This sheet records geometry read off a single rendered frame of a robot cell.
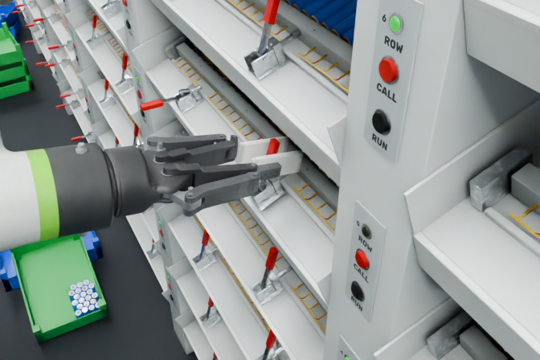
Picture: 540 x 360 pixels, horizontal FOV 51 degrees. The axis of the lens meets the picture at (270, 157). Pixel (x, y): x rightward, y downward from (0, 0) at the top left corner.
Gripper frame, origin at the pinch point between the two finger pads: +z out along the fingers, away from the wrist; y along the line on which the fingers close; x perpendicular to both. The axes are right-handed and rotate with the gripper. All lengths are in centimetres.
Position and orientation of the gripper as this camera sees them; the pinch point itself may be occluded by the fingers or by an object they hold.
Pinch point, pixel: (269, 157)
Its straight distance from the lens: 70.3
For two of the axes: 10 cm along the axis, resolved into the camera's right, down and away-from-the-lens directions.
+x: 1.6, -8.4, -5.2
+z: 8.6, -1.4, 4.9
